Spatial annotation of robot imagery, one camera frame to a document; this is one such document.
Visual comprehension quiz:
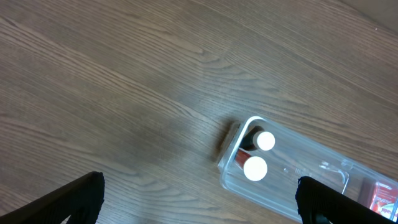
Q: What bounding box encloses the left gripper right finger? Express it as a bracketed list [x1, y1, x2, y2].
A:
[295, 176, 394, 224]

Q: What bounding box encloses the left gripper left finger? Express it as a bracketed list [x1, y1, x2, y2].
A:
[1, 171, 105, 224]

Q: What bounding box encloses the orange tablet tube white cap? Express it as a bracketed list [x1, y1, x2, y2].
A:
[235, 148, 268, 182]

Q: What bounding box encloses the dark brown bottle white cap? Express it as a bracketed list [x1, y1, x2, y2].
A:
[239, 126, 275, 151]

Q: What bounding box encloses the clear plastic container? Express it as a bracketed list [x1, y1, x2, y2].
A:
[218, 116, 397, 222]

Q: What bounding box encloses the red Panadol box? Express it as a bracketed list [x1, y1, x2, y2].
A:
[358, 178, 397, 222]

